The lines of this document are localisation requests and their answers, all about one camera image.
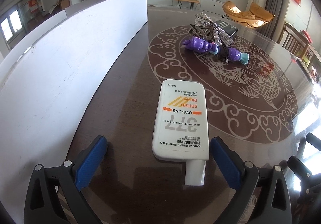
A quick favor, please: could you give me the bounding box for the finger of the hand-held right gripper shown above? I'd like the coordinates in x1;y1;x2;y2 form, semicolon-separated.
288;155;321;202
306;133;321;151

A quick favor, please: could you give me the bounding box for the grey curtain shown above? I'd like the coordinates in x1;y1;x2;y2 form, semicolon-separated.
266;0;293;44

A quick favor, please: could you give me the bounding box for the wooden dining chair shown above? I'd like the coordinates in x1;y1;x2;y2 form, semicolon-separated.
282;22;311;59

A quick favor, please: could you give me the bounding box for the silver sequin bow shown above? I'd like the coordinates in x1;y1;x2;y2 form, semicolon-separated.
189;12;234;46

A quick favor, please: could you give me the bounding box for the white sunscreen bottle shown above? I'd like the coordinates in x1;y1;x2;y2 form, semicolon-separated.
152;79;210;186

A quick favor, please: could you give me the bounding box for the window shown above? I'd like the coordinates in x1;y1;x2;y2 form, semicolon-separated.
0;9;23;44

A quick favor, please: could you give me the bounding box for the black rectangular box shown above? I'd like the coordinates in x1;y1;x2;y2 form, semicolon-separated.
214;20;239;37

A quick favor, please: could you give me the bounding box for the white partition board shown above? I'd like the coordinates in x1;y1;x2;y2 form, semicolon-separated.
0;9;68;66
0;0;148;224

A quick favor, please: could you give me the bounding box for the patterned glass desktop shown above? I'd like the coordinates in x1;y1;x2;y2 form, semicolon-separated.
58;4;321;224

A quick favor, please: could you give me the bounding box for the orange lounge chair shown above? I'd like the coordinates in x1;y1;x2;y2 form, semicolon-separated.
222;0;251;24
247;2;275;29

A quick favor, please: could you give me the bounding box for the purple toy figure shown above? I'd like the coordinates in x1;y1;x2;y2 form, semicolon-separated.
182;36;251;65

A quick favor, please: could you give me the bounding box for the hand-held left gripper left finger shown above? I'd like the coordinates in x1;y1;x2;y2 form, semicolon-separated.
24;135;108;224

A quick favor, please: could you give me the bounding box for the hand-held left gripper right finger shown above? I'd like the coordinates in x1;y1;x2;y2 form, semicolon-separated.
210;136;293;224

